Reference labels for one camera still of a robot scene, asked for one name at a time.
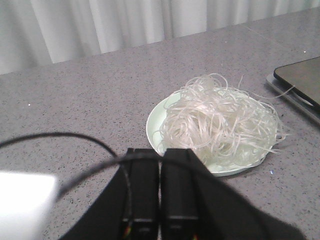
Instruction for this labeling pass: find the white block at left edge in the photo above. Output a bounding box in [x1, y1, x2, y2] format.
[0, 171, 58, 240]

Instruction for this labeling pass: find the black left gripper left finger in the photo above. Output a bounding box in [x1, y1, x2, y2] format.
[62, 158, 159, 240]

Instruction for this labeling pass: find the black cable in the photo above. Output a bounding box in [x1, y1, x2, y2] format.
[0, 132, 161, 201]

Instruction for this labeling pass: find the black silver kitchen scale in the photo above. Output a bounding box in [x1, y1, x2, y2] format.
[266, 57, 320, 124]

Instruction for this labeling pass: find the light green round plate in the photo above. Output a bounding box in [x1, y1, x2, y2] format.
[145, 87, 278, 177]

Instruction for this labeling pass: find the white translucent vermicelli bundle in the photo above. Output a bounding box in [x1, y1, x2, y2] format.
[152, 72, 297, 169]

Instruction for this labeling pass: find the white pleated curtain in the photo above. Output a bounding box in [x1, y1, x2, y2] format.
[0, 0, 320, 74]

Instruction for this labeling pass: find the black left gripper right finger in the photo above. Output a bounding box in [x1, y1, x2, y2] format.
[161, 148, 304, 240]

